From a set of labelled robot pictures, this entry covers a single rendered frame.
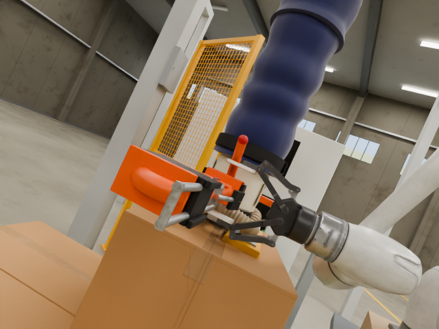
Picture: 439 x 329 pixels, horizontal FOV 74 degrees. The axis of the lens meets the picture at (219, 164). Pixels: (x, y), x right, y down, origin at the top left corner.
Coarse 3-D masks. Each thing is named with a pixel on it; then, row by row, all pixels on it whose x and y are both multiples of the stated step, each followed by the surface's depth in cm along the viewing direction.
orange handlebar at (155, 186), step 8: (136, 168) 28; (144, 168) 27; (136, 176) 26; (144, 176) 26; (152, 176) 26; (160, 176) 26; (136, 184) 26; (144, 184) 26; (152, 184) 26; (160, 184) 26; (168, 184) 26; (224, 184) 52; (144, 192) 26; (152, 192) 26; (160, 192) 26; (168, 192) 26; (224, 192) 50; (160, 200) 26; (264, 200) 92; (272, 200) 92
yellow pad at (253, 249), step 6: (228, 234) 74; (258, 234) 91; (222, 240) 73; (228, 240) 73; (234, 240) 72; (234, 246) 72; (240, 246) 72; (246, 246) 72; (252, 246) 74; (258, 246) 77; (246, 252) 72; (252, 252) 71; (258, 252) 71
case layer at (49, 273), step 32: (32, 224) 126; (0, 256) 95; (32, 256) 103; (64, 256) 112; (96, 256) 124; (0, 288) 81; (32, 288) 87; (64, 288) 94; (0, 320) 71; (32, 320) 75; (64, 320) 80
